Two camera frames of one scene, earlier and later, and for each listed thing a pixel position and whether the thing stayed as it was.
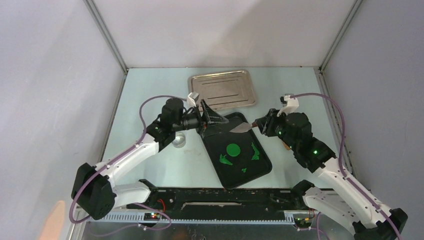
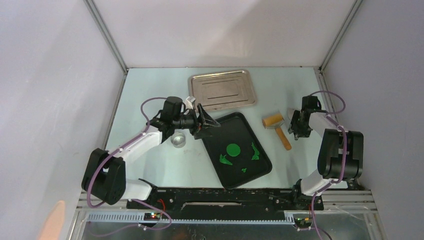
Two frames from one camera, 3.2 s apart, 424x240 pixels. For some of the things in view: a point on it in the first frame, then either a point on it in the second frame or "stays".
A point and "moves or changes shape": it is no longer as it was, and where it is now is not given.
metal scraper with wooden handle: (243, 127) moves or changes shape
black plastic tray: (238, 157) stays
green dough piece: (233, 149) stays
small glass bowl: (180, 140) stays
